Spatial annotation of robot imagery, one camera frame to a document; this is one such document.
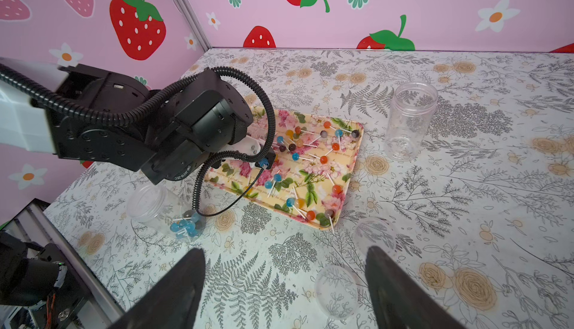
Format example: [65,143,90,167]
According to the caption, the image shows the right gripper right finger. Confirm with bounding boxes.
[365,246,463,328]

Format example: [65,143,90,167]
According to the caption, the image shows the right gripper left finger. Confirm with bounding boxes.
[111,248,206,328]

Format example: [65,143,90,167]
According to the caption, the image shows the clear jar lid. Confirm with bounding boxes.
[315,266,358,321]
[353,217,398,257]

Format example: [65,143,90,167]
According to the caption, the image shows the clear jar blue candies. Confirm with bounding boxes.
[127,184,206,242]

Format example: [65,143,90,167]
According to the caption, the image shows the clear jar orange candies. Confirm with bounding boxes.
[384,82,439,161]

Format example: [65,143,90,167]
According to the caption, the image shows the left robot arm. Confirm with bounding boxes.
[1,59,277,210]

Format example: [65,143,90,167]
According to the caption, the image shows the candies on tray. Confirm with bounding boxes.
[262,120,362,233]

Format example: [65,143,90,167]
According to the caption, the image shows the floral rectangular tray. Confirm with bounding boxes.
[203,106,365,231]

